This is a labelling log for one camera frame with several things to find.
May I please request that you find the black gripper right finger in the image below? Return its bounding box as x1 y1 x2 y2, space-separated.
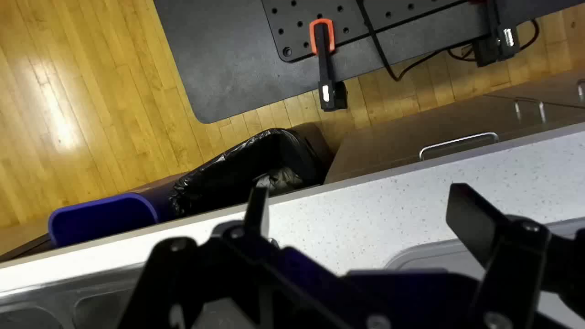
447 180 585 329

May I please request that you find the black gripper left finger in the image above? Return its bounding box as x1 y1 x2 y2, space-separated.
118 184 344 329

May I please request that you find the blue trash bin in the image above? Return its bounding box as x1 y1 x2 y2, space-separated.
48 191 180 248

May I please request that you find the black trash bag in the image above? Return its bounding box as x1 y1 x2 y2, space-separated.
167 125 332 215

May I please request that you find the silver drawer pull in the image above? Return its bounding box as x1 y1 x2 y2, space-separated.
419 129 502 160

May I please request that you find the wooden base cabinet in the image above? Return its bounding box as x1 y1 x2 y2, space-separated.
326 69 585 184

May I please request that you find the dark gray floor mat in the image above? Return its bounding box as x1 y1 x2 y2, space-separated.
153 0 585 125

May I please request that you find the orange black bar clamp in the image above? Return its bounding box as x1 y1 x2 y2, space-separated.
308 16 350 112

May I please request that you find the black floor cable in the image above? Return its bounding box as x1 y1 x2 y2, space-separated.
357 0 542 81

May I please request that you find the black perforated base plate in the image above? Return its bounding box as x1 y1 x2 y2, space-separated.
262 0 491 63

